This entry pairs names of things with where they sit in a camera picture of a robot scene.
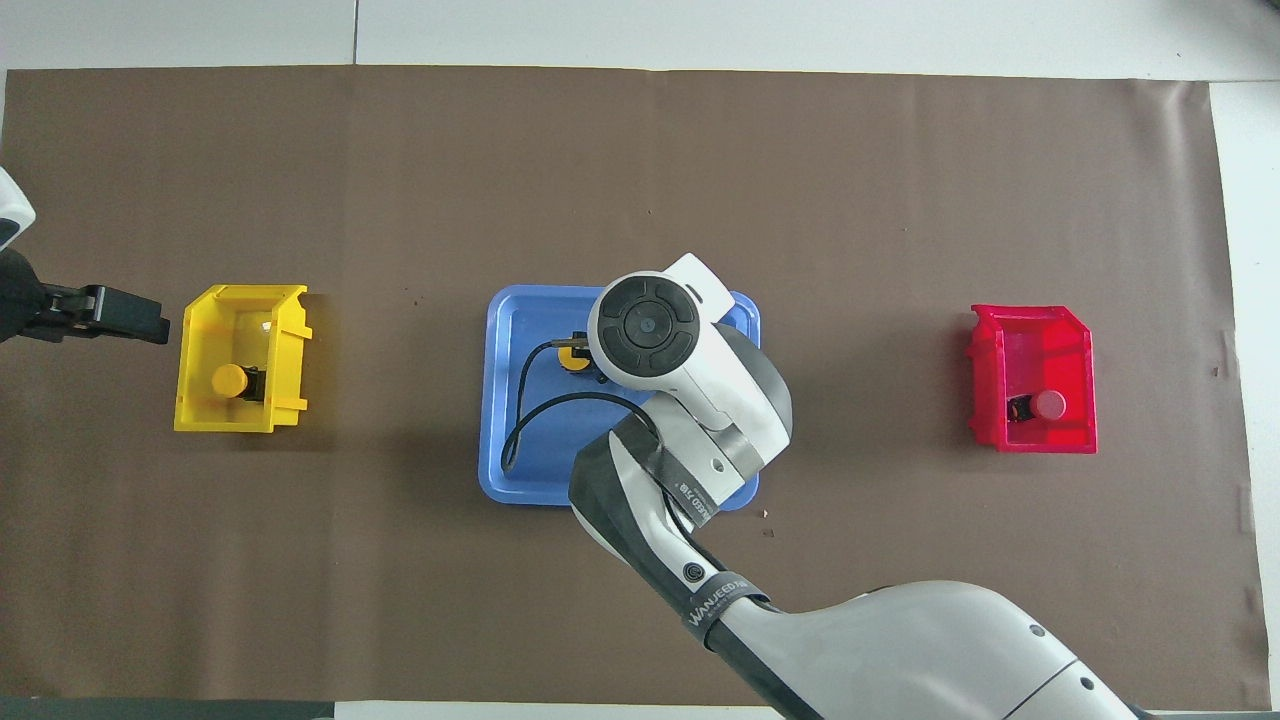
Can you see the red plastic storage bin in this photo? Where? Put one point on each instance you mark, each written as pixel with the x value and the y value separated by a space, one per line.
pixel 1040 350

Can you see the yellow push button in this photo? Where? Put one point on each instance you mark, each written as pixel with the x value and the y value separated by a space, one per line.
pixel 573 358
pixel 229 381

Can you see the brown paper table mat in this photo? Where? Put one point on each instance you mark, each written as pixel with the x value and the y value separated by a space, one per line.
pixel 640 150

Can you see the blue plastic tray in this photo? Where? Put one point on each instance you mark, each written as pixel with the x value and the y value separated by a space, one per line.
pixel 540 465

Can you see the red push button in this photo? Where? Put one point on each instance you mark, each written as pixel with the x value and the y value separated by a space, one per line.
pixel 1050 404

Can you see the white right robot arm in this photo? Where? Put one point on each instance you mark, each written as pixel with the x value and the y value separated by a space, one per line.
pixel 900 650

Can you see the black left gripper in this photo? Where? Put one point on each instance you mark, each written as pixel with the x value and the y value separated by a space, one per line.
pixel 30 310

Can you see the yellow plastic storage bin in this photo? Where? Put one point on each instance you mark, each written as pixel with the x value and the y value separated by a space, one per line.
pixel 235 320

